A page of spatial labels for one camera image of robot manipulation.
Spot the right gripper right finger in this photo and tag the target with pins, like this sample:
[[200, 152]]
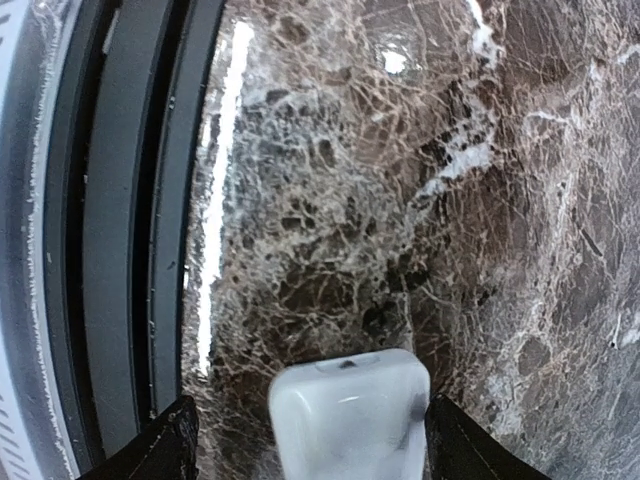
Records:
[[459, 448]]

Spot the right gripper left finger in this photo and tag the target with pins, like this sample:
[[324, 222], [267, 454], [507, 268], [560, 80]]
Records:
[[165, 450]]

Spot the white remote control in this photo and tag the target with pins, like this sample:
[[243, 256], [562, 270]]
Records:
[[354, 417]]

